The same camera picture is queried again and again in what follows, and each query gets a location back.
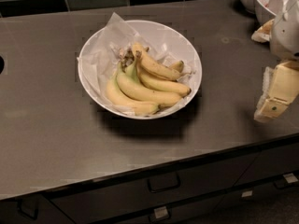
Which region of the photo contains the right drawer metal handle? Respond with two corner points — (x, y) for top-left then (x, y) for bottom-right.
(274, 173), (299, 189)

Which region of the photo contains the yellow banana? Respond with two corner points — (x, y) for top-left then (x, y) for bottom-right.
(106, 73), (160, 116)
(137, 67), (191, 97)
(131, 42), (181, 81)
(116, 64), (181, 107)

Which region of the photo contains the left drawer black handle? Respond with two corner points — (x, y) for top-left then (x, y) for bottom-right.
(17, 198), (39, 221)

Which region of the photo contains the large white bowl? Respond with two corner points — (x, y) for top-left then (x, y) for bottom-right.
(78, 20), (202, 119)

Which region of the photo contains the small metal drawer tag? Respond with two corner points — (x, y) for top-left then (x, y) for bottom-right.
(241, 190), (253, 198)

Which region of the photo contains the small rear banana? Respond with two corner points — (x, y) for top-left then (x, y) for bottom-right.
(170, 61), (184, 72)

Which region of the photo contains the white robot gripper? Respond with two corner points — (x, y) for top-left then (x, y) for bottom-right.
(251, 0), (299, 122)

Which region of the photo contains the white paper liner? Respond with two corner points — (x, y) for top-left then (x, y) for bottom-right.
(78, 14), (202, 119)

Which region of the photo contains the lower drawer metal handle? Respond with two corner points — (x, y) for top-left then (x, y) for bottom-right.
(149, 206), (171, 223)

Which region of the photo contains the upper drawer black handle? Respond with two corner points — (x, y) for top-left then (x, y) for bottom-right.
(147, 173), (181, 193)

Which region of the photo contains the drawer black handle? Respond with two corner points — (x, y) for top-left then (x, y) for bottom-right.
(147, 173), (181, 193)
(17, 198), (39, 221)

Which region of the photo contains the drawer metal handle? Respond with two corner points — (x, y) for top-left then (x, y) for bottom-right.
(274, 173), (299, 189)
(149, 206), (171, 223)

